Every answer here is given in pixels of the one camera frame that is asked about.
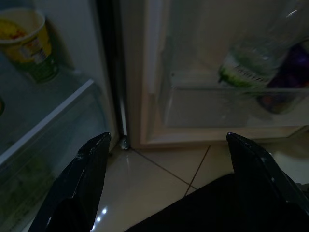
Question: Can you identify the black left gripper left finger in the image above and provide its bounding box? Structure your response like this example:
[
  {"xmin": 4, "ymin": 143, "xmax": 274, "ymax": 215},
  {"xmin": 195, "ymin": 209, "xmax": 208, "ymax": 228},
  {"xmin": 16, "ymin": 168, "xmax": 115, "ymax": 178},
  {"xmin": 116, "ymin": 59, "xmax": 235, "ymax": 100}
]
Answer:
[{"xmin": 28, "ymin": 131, "xmax": 112, "ymax": 232}]

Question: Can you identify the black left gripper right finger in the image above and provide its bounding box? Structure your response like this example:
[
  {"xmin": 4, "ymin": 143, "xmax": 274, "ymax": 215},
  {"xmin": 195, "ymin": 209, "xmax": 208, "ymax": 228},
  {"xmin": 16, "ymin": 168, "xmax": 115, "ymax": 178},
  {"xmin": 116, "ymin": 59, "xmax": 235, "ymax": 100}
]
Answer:
[{"xmin": 226, "ymin": 131, "xmax": 309, "ymax": 232}]

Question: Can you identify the fridge door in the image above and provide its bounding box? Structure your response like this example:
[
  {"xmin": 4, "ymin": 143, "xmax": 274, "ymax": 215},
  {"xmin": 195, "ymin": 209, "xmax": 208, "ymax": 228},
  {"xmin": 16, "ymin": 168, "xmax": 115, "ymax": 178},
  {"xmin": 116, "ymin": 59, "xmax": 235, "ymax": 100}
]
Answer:
[{"xmin": 119, "ymin": 0, "xmax": 309, "ymax": 152}]

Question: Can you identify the clear bottle green label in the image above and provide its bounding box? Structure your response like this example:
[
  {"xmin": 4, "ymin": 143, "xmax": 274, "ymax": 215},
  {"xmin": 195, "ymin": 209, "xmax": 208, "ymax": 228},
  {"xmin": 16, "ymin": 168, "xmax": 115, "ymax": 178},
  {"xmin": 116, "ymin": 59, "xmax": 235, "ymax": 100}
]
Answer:
[{"xmin": 218, "ymin": 0, "xmax": 309, "ymax": 91}]

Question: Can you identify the silver fridge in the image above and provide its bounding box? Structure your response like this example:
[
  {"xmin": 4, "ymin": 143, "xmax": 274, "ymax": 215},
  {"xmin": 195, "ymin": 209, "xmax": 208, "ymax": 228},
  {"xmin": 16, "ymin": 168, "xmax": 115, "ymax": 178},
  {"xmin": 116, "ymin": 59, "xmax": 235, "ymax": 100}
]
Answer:
[{"xmin": 0, "ymin": 0, "xmax": 128, "ymax": 216}]

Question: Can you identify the black doormat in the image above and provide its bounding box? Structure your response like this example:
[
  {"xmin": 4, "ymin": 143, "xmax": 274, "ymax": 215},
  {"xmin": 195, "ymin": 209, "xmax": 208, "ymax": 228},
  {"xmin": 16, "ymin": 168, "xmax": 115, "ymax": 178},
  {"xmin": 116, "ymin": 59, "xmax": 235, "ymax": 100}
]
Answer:
[{"xmin": 125, "ymin": 173, "xmax": 309, "ymax": 232}]

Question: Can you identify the yellow noodle cup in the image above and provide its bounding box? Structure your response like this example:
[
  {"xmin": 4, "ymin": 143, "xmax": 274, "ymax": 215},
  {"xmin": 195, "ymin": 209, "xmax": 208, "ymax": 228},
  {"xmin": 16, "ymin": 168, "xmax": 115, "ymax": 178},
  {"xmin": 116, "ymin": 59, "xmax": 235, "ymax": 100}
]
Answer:
[{"xmin": 0, "ymin": 7, "xmax": 59, "ymax": 84}]

